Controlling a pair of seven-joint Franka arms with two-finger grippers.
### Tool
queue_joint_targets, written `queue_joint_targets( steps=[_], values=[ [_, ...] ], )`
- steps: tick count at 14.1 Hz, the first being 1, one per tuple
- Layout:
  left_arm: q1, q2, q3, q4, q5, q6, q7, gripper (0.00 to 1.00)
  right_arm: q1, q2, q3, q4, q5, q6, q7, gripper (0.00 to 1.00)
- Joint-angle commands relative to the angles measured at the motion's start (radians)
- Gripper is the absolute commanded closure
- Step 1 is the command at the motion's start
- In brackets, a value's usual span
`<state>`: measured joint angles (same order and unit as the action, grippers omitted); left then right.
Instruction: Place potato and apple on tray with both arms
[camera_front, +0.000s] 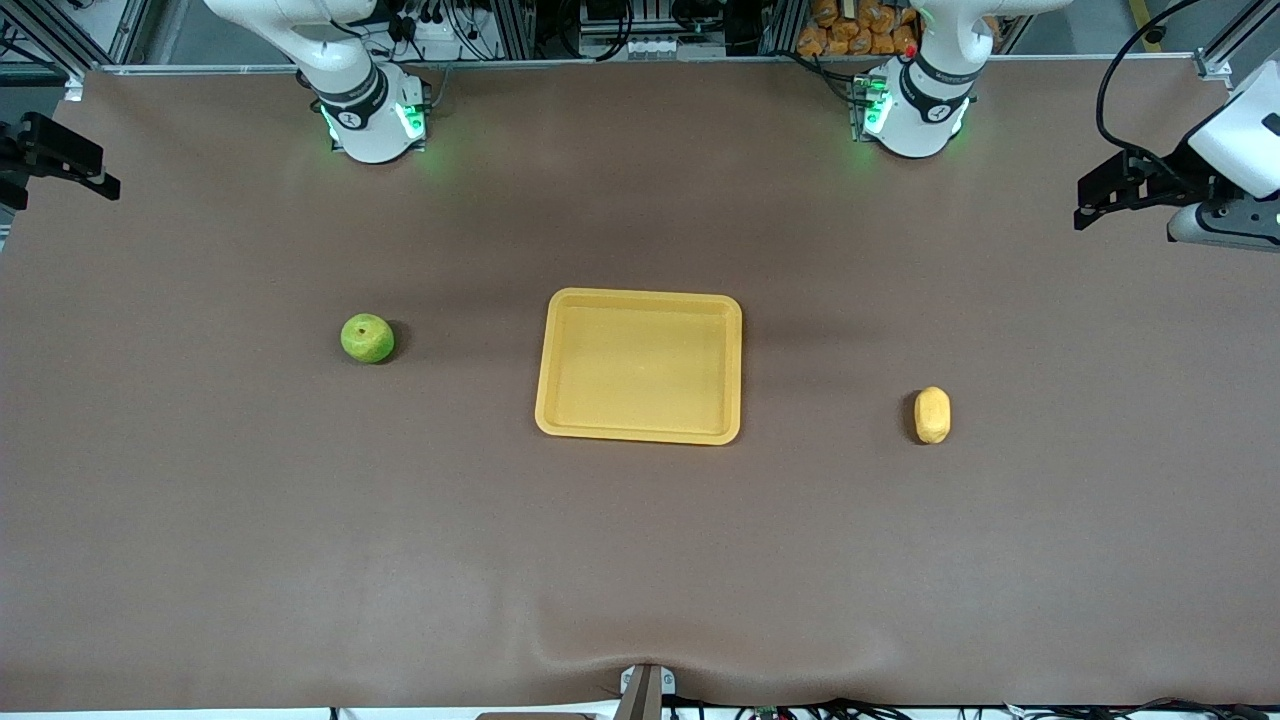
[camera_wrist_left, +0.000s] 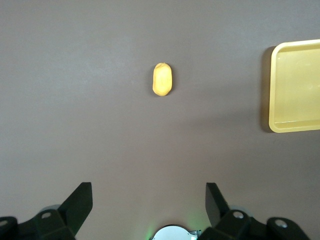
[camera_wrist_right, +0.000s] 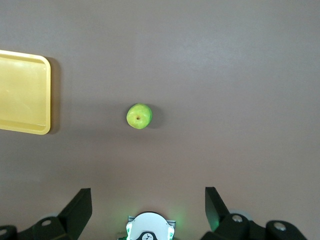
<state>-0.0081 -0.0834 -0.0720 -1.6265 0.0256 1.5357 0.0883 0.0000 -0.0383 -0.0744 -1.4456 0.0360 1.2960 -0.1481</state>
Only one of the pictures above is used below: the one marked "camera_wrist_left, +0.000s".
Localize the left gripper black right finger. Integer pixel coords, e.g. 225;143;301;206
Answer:
196;182;311;240

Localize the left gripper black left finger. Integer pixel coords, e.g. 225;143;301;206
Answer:
0;181;94;240

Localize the yellow potato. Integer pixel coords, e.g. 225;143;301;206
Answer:
151;62;174;98

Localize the yellow plastic tray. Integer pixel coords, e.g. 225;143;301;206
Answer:
268;39;320;134

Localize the brown table mat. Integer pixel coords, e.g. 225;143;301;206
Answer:
0;0;320;240

